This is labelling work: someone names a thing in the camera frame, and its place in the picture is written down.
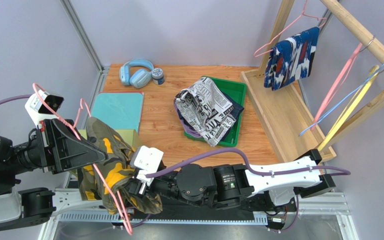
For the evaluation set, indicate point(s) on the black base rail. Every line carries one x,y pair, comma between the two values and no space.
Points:
177,208

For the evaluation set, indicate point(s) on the green plastic tray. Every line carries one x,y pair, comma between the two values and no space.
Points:
236,91

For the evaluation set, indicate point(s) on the purple trousers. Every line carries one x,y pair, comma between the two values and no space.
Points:
186,126

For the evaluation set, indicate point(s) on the light blue headphones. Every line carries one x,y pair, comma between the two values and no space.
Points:
140,78

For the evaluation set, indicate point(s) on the thick pink hanger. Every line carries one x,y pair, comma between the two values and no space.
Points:
338,82

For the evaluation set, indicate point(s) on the dark blue denim garment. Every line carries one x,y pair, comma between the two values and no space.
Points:
235,112

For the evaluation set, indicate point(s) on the yellow clothes hanger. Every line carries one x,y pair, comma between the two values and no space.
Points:
350,107

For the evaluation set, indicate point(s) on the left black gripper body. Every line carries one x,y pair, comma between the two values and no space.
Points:
43,146

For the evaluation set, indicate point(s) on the wooden clothes rack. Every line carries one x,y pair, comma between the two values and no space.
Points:
282,114

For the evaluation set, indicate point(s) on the olive green box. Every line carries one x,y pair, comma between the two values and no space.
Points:
132,136

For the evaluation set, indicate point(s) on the yellow camouflage garment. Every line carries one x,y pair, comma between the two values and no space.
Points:
92,188

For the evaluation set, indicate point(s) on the newspaper print garment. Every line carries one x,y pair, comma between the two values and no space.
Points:
206,109

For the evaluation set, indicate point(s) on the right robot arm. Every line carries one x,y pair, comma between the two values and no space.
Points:
253,187

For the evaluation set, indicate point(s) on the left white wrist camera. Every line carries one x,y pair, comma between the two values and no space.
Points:
37,111

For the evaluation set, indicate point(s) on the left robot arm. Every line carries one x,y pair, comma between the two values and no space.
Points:
31,207

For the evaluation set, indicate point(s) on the small blue white jar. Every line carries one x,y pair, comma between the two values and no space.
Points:
158,76

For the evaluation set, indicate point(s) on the blue white patterned garment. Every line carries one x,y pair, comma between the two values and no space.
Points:
291,59

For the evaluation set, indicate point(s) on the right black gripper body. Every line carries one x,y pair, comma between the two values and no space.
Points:
137,186

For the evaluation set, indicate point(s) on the blue wire hanger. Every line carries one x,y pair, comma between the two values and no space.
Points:
345,96

